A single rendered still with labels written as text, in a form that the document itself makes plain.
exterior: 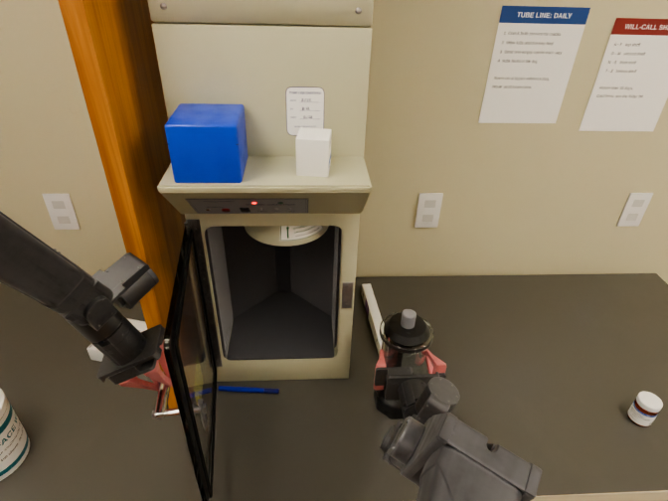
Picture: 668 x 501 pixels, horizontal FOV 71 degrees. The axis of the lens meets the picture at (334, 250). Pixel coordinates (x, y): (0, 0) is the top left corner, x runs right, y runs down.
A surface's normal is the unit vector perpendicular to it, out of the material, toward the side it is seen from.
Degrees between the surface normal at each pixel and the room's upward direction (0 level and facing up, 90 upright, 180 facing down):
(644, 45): 90
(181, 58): 90
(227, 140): 90
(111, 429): 0
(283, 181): 0
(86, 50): 90
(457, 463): 17
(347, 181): 0
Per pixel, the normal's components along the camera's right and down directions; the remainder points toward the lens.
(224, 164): 0.06, 0.56
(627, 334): 0.03, -0.83
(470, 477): 0.14, -0.64
